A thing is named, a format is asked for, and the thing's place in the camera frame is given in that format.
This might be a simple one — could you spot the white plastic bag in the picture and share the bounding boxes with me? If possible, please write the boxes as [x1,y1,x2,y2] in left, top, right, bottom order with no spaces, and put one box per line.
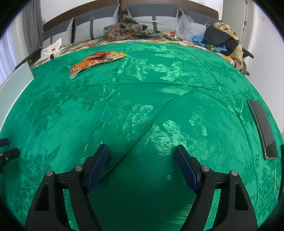
[40,38,62,59]

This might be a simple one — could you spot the clear plastic bag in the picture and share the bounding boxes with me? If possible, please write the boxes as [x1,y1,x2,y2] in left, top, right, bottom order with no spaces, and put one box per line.
[175,14,194,40]

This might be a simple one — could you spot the green floral blanket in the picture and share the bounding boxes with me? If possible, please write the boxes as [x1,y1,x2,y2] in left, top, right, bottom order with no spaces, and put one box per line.
[0,42,284,231]

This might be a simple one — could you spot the dark wooden chair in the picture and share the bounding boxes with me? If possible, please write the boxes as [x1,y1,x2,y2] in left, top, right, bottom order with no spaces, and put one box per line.
[241,48,254,76]

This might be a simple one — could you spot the black smartphone dark screen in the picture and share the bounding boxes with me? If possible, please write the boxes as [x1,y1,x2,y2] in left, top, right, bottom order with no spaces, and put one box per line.
[247,99,278,160]

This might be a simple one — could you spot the dark wooden bed rail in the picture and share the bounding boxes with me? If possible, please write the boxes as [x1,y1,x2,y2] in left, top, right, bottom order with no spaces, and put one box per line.
[14,48,42,69]

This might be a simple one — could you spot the white door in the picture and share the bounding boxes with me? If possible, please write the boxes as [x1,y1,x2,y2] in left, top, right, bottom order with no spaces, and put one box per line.
[244,0,255,52]

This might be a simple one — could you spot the dark floral patterned clothing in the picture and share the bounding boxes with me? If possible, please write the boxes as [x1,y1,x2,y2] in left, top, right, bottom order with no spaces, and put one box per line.
[104,15,165,42]

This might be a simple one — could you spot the grey curtain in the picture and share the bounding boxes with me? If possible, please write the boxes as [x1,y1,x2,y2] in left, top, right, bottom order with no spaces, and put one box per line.
[22,0,43,56]

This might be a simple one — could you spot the black bag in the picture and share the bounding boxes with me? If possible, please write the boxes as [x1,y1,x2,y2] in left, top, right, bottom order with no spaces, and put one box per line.
[203,26,239,55]

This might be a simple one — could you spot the orange clear-edged snack packet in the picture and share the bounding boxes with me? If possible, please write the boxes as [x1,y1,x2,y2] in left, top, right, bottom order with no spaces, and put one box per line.
[68,57,107,79]

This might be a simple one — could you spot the white sheer curtain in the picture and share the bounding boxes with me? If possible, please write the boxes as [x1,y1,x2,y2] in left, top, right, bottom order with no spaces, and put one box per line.
[0,33,20,85]

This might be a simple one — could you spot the blue cloth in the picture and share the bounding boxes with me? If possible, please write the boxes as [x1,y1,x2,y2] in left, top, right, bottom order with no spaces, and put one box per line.
[188,34,227,53]

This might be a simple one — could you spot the small colourful wrappers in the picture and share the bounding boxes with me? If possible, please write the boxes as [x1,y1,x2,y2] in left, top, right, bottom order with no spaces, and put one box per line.
[160,31,181,41]

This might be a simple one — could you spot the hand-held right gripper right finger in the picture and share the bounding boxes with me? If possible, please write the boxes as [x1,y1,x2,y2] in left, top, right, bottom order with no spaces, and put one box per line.
[176,144,258,231]

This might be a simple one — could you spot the grey headboard pillows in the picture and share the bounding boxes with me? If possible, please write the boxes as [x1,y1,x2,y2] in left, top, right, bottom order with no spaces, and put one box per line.
[43,0,121,31]

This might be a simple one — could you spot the colourful floral bed sheet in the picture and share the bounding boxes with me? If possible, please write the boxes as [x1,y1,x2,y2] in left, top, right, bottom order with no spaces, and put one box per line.
[30,37,239,69]

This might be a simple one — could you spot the brown wooden headboard panel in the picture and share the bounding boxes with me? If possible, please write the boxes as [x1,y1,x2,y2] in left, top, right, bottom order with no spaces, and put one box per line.
[121,0,219,20]

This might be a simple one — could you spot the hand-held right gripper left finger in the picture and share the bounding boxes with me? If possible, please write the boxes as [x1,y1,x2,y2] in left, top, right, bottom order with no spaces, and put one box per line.
[24,144,110,231]

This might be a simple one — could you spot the white storage box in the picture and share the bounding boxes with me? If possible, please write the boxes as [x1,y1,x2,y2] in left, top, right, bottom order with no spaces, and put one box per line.
[0,61,35,131]

